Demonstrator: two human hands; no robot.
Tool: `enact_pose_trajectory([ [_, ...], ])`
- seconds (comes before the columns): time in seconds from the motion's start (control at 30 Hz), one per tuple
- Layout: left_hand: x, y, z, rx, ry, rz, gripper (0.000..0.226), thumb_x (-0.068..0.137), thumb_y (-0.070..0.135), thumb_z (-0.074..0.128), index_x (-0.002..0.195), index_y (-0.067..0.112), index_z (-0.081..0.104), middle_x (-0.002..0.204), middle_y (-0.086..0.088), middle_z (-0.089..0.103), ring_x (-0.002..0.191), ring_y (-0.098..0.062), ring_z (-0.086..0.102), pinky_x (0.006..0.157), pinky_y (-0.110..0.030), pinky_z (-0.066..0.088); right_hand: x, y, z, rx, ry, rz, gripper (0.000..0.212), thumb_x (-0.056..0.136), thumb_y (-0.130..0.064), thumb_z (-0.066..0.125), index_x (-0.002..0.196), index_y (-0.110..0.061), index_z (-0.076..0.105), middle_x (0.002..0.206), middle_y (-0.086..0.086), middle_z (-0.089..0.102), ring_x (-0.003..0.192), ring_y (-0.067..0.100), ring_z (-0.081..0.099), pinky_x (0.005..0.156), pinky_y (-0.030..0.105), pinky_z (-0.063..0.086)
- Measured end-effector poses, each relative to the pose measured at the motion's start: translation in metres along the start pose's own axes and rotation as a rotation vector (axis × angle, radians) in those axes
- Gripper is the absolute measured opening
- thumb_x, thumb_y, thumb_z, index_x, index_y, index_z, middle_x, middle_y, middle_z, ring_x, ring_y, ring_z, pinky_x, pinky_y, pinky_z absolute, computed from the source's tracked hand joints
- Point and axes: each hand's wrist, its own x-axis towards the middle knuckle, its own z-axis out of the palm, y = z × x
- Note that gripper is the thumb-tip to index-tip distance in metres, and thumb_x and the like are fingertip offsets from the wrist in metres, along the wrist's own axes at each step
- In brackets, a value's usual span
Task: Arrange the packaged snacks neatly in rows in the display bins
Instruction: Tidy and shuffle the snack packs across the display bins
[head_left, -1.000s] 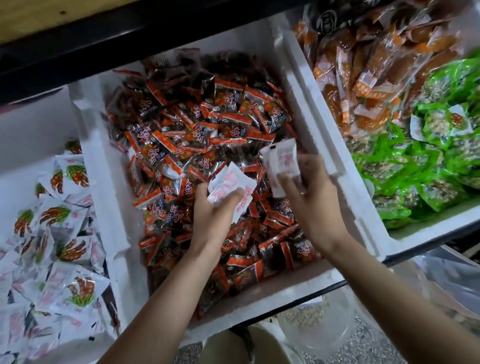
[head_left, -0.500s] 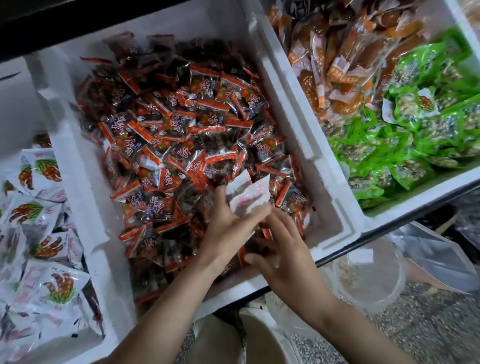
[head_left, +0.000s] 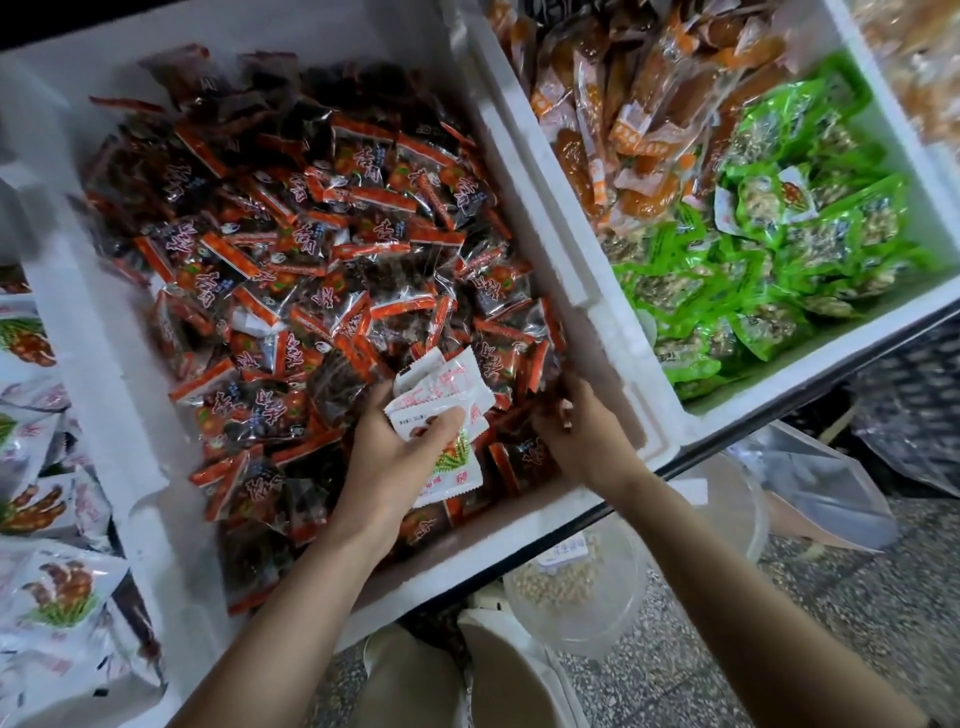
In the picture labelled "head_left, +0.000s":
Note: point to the person's right hand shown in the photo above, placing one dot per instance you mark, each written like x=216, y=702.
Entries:
x=593, y=443

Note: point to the person's left hand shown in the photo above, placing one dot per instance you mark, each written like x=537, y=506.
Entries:
x=387, y=477

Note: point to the pile of dark red packets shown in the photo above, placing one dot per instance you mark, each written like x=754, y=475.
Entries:
x=300, y=255

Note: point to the pile of green packets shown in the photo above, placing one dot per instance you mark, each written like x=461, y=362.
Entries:
x=780, y=255

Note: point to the pile of brown packets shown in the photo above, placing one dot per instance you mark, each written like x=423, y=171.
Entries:
x=645, y=105

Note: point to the pile of orange packets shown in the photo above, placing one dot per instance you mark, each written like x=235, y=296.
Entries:
x=923, y=60

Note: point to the person's right forearm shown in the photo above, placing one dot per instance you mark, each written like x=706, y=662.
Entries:
x=750, y=615

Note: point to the person's left forearm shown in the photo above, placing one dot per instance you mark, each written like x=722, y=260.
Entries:
x=293, y=630

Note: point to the person's beige trousers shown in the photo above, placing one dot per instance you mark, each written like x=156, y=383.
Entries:
x=495, y=683

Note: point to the clear rectangular plastic tub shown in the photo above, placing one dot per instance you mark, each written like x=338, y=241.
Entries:
x=825, y=488

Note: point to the black plastic crate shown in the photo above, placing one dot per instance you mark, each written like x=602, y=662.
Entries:
x=915, y=398

